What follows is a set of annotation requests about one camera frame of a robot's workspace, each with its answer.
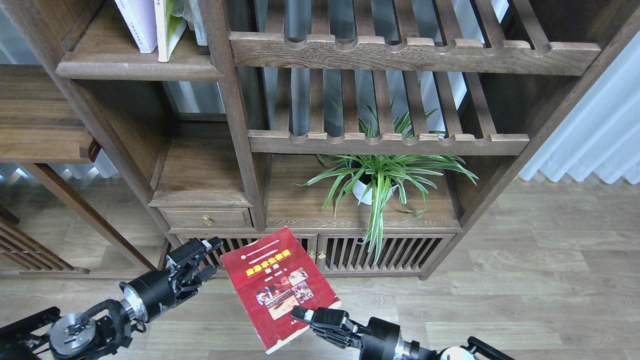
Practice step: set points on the white curtain right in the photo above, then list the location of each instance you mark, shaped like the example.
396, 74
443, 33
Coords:
601, 135

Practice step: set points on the green spider plant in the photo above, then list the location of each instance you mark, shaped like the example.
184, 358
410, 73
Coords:
401, 169

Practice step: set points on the brass drawer knob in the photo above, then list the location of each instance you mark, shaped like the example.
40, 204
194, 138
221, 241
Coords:
207, 221

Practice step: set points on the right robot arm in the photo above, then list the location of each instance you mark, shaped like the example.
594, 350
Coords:
414, 351

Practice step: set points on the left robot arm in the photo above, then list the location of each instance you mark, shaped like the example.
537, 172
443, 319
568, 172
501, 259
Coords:
105, 327

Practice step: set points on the white book top shelf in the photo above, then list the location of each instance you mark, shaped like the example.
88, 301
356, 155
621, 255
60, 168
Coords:
140, 17

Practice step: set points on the yellow-green book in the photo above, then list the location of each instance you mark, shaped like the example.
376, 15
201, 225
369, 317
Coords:
170, 24

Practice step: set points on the white plant pot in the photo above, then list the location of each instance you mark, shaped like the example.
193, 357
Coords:
367, 197

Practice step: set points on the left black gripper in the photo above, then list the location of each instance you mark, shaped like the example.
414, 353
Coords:
150, 295

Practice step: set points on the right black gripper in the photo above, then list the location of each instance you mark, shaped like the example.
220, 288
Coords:
378, 340

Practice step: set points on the dark wooden bookshelf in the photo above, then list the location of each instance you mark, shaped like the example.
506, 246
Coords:
224, 130

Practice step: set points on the red book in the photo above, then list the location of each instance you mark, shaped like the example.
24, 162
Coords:
271, 277

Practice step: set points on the plastic-wrapped white book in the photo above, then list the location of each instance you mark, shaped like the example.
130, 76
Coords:
190, 10

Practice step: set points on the wooden side table left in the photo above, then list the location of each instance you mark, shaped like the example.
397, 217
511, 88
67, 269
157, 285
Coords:
63, 213

